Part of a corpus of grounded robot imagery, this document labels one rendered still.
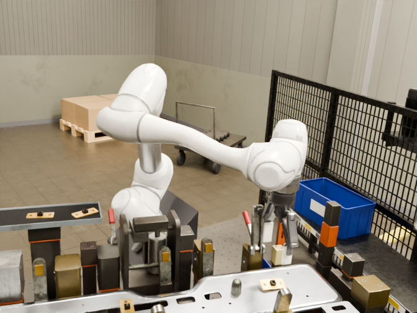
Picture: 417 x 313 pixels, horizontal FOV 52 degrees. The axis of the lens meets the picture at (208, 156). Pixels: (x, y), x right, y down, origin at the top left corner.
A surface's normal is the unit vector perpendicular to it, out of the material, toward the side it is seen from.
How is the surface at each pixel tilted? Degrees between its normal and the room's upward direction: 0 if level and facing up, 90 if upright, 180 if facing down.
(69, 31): 90
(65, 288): 90
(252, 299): 0
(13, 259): 0
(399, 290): 0
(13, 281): 90
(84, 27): 90
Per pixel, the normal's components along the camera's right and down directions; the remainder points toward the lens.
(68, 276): 0.31, 0.31
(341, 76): -0.80, 0.15
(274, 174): -0.29, 0.31
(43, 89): 0.60, 0.28
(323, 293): 0.06, -0.95
